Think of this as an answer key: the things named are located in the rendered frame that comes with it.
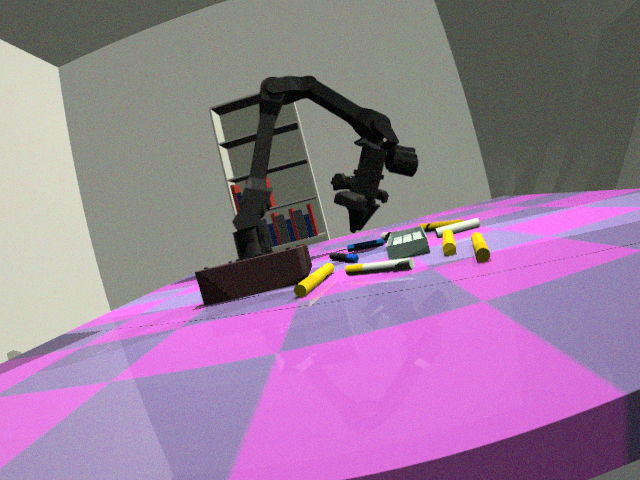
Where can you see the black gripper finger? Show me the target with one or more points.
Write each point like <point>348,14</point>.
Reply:
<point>373,208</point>
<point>356,217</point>

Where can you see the grey keyboard with white letter keys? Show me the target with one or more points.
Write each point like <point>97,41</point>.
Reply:
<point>407,243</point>

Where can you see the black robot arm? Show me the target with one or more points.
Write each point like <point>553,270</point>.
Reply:
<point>250,239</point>

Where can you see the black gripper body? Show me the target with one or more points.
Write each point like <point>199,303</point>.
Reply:
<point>367,189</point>

